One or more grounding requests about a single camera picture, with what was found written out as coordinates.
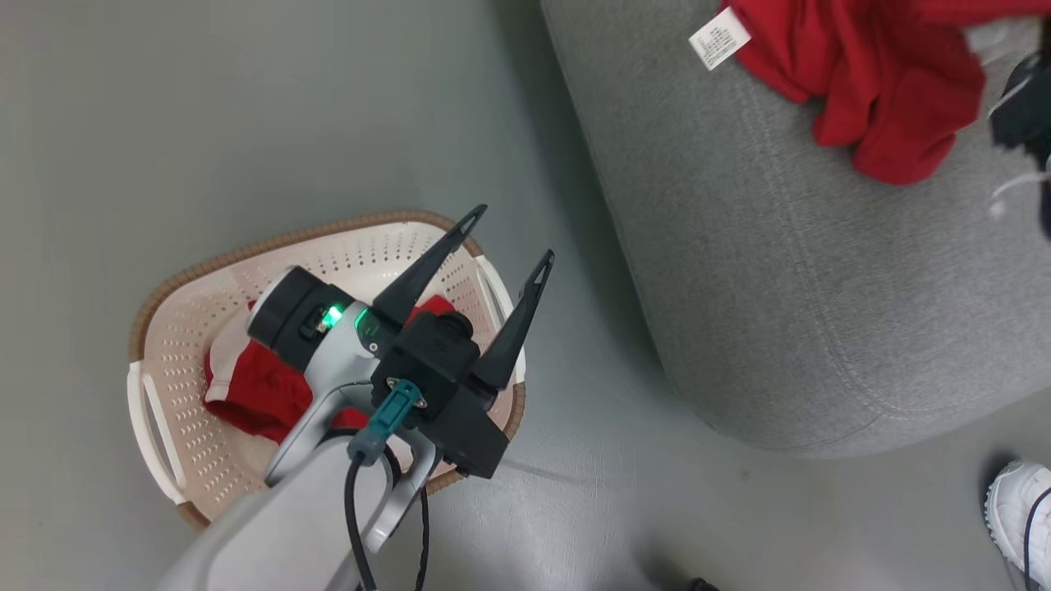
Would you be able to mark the grey fabric sofa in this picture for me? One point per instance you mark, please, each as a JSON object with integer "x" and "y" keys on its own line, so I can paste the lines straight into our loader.
{"x": 788, "y": 287}

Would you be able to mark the cream perforated laundry basket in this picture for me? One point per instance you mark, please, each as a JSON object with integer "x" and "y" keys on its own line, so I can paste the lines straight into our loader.
{"x": 197, "y": 328}

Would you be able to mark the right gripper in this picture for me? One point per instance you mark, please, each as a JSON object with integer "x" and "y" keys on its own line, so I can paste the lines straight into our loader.
{"x": 1026, "y": 115}

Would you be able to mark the red shorts with white trim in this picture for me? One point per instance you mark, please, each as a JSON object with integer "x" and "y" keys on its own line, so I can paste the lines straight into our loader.
{"x": 263, "y": 386}

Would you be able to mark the red shirt with white label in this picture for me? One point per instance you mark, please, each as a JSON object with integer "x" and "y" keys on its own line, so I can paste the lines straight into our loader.
{"x": 887, "y": 74}

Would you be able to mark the white sneaker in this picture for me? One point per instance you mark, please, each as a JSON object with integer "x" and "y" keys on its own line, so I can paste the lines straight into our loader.
{"x": 1014, "y": 509}

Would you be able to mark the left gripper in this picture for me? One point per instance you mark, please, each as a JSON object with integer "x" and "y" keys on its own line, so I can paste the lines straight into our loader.
{"x": 287, "y": 316}

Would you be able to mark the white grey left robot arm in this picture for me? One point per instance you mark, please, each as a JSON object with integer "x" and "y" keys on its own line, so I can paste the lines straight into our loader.
{"x": 279, "y": 525}

